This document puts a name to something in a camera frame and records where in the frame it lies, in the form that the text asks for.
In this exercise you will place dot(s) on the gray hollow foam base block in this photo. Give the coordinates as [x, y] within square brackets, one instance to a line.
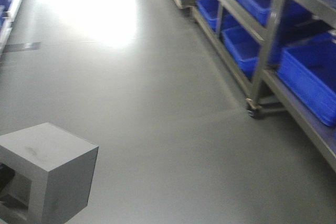
[53, 174]

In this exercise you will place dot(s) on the blue bin on distant rack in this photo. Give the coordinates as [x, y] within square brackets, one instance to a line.
[243, 48]

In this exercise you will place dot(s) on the blue bin far right rack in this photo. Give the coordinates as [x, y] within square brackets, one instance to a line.
[308, 70]

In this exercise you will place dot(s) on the distant steel shelving rack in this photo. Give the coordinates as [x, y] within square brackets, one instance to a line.
[274, 25]

